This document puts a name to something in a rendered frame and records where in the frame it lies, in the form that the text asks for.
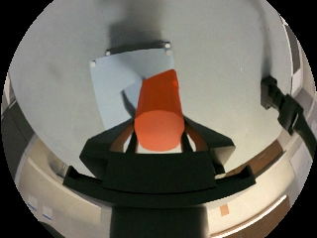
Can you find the orange-red peg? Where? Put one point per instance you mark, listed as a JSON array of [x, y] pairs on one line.
[[159, 120]]

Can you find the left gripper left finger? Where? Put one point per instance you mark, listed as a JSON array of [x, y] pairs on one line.
[[114, 138]]

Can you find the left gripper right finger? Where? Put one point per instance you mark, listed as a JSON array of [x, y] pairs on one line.
[[220, 147]]

